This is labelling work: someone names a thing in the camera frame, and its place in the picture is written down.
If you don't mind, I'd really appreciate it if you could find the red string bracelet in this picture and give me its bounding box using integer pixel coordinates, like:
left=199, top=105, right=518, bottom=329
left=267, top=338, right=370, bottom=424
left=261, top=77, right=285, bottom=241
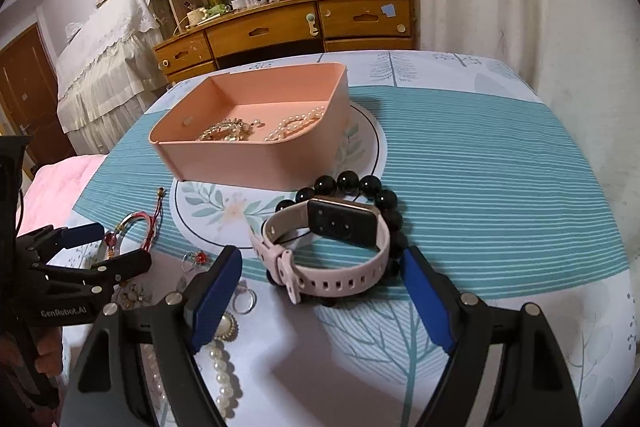
left=102, top=186, right=167, bottom=260

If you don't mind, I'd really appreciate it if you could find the oval white gem brooch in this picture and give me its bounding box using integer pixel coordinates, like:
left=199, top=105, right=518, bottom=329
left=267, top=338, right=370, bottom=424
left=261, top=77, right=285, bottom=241
left=214, top=311, right=239, bottom=341

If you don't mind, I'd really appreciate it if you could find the gold rhinestone hair comb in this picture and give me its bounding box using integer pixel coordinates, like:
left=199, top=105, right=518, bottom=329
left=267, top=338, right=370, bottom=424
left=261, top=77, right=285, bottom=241
left=198, top=118, right=264, bottom=142

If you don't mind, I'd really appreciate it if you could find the pink smart watch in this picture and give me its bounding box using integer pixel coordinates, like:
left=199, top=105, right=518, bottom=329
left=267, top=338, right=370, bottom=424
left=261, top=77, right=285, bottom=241
left=250, top=196, right=392, bottom=305

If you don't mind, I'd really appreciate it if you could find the black bead bracelet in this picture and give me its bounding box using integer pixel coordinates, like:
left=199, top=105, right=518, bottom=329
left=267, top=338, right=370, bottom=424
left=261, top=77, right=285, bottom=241
left=264, top=170, right=407, bottom=308

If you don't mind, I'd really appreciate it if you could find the left hand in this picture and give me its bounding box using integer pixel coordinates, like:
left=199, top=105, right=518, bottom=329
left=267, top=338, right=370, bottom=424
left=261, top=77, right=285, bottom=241
left=0, top=325, right=65, bottom=427

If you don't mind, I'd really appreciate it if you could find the flower brooch gold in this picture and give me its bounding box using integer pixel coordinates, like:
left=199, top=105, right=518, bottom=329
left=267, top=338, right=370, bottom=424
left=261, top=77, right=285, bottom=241
left=114, top=282, right=153, bottom=310

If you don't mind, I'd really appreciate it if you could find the short pearl strand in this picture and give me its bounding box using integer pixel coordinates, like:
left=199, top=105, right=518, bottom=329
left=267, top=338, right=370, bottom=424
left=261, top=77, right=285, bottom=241
left=141, top=340, right=239, bottom=426

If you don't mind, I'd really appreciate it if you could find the brown wooden door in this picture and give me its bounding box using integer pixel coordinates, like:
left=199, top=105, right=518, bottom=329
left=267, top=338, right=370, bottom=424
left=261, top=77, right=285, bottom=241
left=1, top=24, right=76, bottom=167

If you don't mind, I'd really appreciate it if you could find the white lace covered furniture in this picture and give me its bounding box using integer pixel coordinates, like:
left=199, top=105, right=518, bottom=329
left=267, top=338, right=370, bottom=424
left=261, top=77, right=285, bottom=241
left=55, top=0, right=174, bottom=155

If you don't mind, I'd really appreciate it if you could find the pink plastic tray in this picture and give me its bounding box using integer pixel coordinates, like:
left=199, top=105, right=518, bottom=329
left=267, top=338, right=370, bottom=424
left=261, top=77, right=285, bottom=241
left=149, top=63, right=350, bottom=191

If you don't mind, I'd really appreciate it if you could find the white patterned curtain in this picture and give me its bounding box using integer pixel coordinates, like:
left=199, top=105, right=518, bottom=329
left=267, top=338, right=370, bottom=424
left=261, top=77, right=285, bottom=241
left=416, top=0, right=639, bottom=246

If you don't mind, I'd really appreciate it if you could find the silver ring red stone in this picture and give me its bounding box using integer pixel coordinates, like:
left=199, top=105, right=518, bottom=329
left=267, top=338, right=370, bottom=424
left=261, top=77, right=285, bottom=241
left=181, top=251, right=208, bottom=273

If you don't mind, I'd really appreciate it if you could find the silver ring pink stone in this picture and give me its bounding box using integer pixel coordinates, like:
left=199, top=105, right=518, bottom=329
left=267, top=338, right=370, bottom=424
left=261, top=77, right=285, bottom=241
left=231, top=281, right=257, bottom=315

